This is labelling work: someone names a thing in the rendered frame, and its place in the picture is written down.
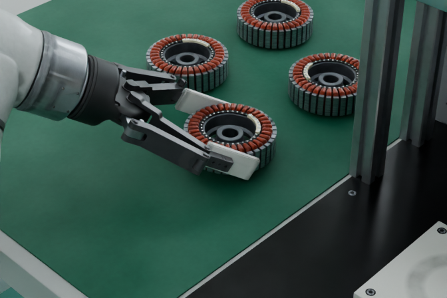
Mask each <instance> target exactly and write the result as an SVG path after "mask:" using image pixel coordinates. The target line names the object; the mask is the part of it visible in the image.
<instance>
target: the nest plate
mask: <svg viewBox="0 0 447 298"><path fill-rule="evenodd" d="M353 298H447V225H446V224H444V223H442V222H437V223H436V224H434V225H433V226H432V227H431V228H430V229H429V230H428V231H426V232H425V233H424V234H423V235H421V236H420V237H419V238H418V239H417V240H416V241H415V242H413V243H412V244H411V245H409V246H408V247H407V248H406V249H405V250H404V251H403V252H402V253H400V254H399V255H398V256H396V257H395V258H394V259H393V260H392V261H391V262H390V263H388V264H387V265H386V266H385V267H383V268H382V269H381V270H380V271H379V272H378V273H377V274H376V275H374V276H373V277H372V278H370V279H369V280H368V281H367V282H366V283H365V284H364V285H362V286H361V287H360V288H359V289H357V290H356V291H355V292H354V295H353Z"/></svg>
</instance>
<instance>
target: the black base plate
mask: <svg viewBox="0 0 447 298"><path fill-rule="evenodd" d="M361 179H362V176H360V175H359V176H358V177H356V178H355V177H353V176H351V177H350V178H349V179H348V180H346V181H345V182H343V183H342V184H341V185H339V186H338V187H336V188H335V189H334V190H332V191H331V192H329V193H328V194H327V195H326V196H324V197H323V198H321V199H320V200H319V201H317V202H316V203H314V204H313V205H312V206H310V207H309V208H307V209H306V210H305V211H304V212H302V213H301V214H299V215H298V216H297V217H295V218H294V219H292V220H291V221H290V222H288V223H287V224H285V225H284V226H283V227H281V228H280V229H279V230H277V231H276V232H275V233H273V234H272V235H270V236H269V237H268V238H266V239H265V240H263V241H262V242H261V243H259V244H258V245H257V246H255V247H254V248H253V249H251V250H250V251H248V252H247V253H246V254H244V255H243V256H241V257H240V258H239V259H238V260H236V261H234V262H233V263H232V264H231V265H229V266H228V267H226V268H225V269H224V270H223V271H221V272H219V273H218V274H217V275H216V276H214V277H212V278H211V279H210V280H209V281H207V282H206V283H204V284H203V285H202V286H201V287H199V288H197V289H196V290H195V291H194V292H192V293H191V294H189V295H188V296H187V297H185V298H353V295H354V292H355V291H356V290H357V289H359V288H360V287H361V286H362V285H364V284H365V283H366V282H367V281H368V280H369V279H370V278H372V277H373V276H374V275H376V274H377V273H378V272H379V271H380V270H381V269H382V268H383V267H385V266H386V265H387V264H388V263H390V262H391V261H392V260H393V259H394V258H395V257H396V256H398V255H399V254H400V253H402V252H403V251H404V250H405V249H406V248H407V247H408V246H409V245H411V244H412V243H413V242H415V241H416V240H417V239H418V238H419V237H420V236H421V235H423V234H424V233H425V232H426V231H428V230H429V229H430V228H431V227H432V226H433V225H434V224H436V223H437V222H442V223H444V224H446V225H447V125H446V124H444V123H442V122H439V121H437V120H435V123H434V131H433V135H432V138H431V139H430V140H429V141H427V140H425V141H424V144H423V145H422V146H421V147H417V146H415V145H413V144H412V140H411V139H408V140H407V141H404V140H401V141H400V142H398V143H397V144H395V145H394V146H393V147H392V148H390V149H389V150H387V151H386V160H385V166H384V174H383V175H382V176H381V177H379V178H378V177H377V176H375V181H374V182H373V183H371V184H366V183H364V182H362V181H361Z"/></svg>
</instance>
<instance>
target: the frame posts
mask: <svg viewBox="0 0 447 298"><path fill-rule="evenodd" d="M404 2H405V0H365V13H364V20H363V34H362V41H361V55H360V63H359V76H358V83H357V97H356V104H355V118H354V125H353V139H352V146H351V160H350V168H349V175H351V176H353V177H355V178H356V177H358V176H359V175H360V176H362V179H361V181H362V182H364V183H366V184H371V183H373V182H374V181H375V176H377V177H378V178H379V177H381V176H382V175H383V174H384V166H385V160H386V149H387V144H388V133H389V127H390V117H391V111H392V100H393V94H394V84H395V78H396V68H397V61H398V51H399V45H400V34H401V29H402V18H403V12H404ZM446 45H447V12H445V11H442V10H439V9H437V8H434V7H431V6H429V5H427V4H424V3H421V2H419V1H417V2H416V12H415V17H414V27H413V32H412V42H411V48H410V58H409V64H408V73H407V79H406V89H405V94H404V104H403V109H402V120H401V125H400V135H399V138H400V139H402V140H404V141H407V140H408V139H411V140H412V144H413V145H415V146H417V147H421V146H422V145H423V144H424V141H425V140H427V141H429V140H430V139H431V138H432V135H433V131H434V123H435V118H436V109H437V105H438V97H439V92H440V83H441V79H442V71H443V66H444V57H445V53H446Z"/></svg>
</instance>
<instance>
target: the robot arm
mask: <svg viewBox="0 0 447 298"><path fill-rule="evenodd" d="M162 81H164V82H163V83H161V82H162ZM175 81H176V77H175V76H174V75H172V74H168V73H160V72H156V71H148V70H144V69H137V68H132V67H126V66H124V65H121V64H118V63H116V62H110V61H106V60H104V59H100V58H98V57H95V56H92V55H88V54H87V52H86V49H85V48H84V47H83V46H82V45H80V44H78V43H75V42H72V41H69V40H67V39H64V38H61V37H58V36H56V35H52V34H50V33H49V32H47V31H42V30H40V29H37V28H35V27H32V26H31V25H29V24H28V23H26V22H24V21H23V20H22V19H21V18H19V17H18V16H16V15H14V14H12V13H10V12H8V11H6V10H4V9H2V8H0V157H1V143H2V138H3V132H4V129H5V125H6V123H7V119H8V117H9V115H10V113H11V110H12V108H16V109H17V110H20V111H23V112H24V111H25V112H29V113H31V114H36V115H38V116H42V117H44V118H48V119H51V120H54V121H60V120H63V119H64V118H66V117H67V118H69V119H71V120H76V121H78V122H81V123H84V124H88V125H91V126H96V125H99V124H100V123H101V122H104V121H105V120H111V121H113V122H115V123H117V124H118V125H120V126H123V128H124V132H123V133H122V136H121V139H122V140H123V141H125V142H127V143H130V144H134V145H137V146H140V147H142V148H144V149H146V150H148V151H150V152H152V153H154V154H156V155H158V156H160V157H162V158H164V159H166V160H168V161H169V162H171V163H173V164H175V165H177V166H179V167H181V168H183V169H185V170H187V171H189V172H191V173H193V174H195V175H200V174H201V172H202V170H203V169H204V167H208V168H211V169H214V170H217V171H220V172H223V173H226V174H229V175H232V176H236V177H238V178H242V179H244V180H249V179H250V177H251V175H252V174H253V173H254V171H255V169H256V168H257V166H258V165H259V163H260V159H259V158H257V157H255V156H251V155H249V154H245V153H243V152H240V151H237V150H234V149H231V148H228V147H225V146H222V145H219V144H216V143H214V142H210V141H209V142H208V143H207V145H206V144H204V143H203V142H201V141H199V140H198V139H197V138H195V137H193V136H192V135H191V134H188V133H187V132H186V131H184V130H182V129H181V128H179V127H178V126H176V125H175V124H173V123H172V122H170V121H169V120H167V119H165V118H164V117H163V116H162V111H161V110H159V109H157V108H156V107H155V105H165V104H176V105H175V108H176V110H179V111H182V112H185V113H188V114H192V113H193V112H196V111H197V110H198V109H202V108H203V107H205V106H209V105H213V104H223V105H224V103H228V102H226V101H223V100H220V99H217V98H214V97H212V96H208V95H206V94H202V93H200V92H197V91H194V90H191V89H188V88H185V86H186V85H187V82H186V80H184V79H182V78H179V80H178V82H175ZM184 88H185V89H184ZM176 102H177V103H176ZM229 106H231V103H229ZM151 115H152V118H151V120H150V122H149V123H147V121H148V119H149V118H150V116H151Z"/></svg>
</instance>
